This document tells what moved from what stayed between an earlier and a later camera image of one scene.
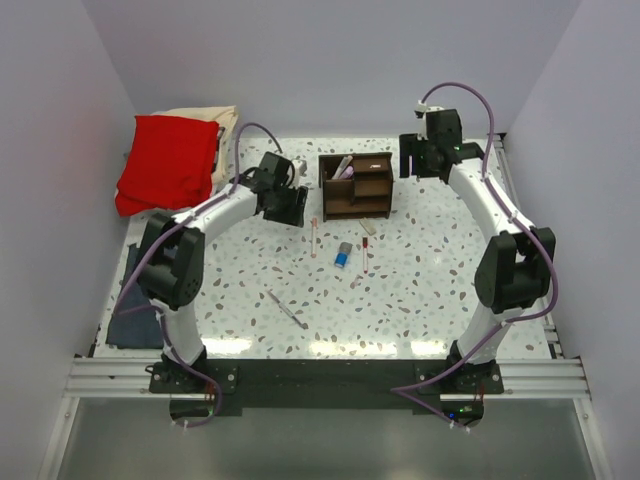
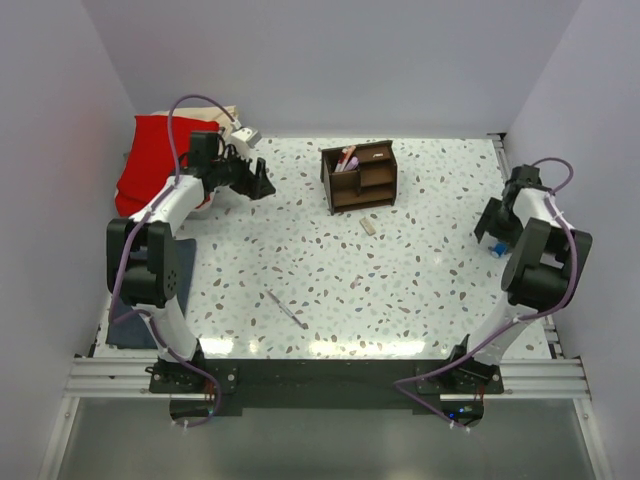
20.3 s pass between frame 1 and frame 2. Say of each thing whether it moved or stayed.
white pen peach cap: moved
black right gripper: moved
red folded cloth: stayed
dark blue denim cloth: stayed
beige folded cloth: stayed
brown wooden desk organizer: moved
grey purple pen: stayed
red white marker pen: moved
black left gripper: moved
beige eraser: stayed
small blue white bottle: moved
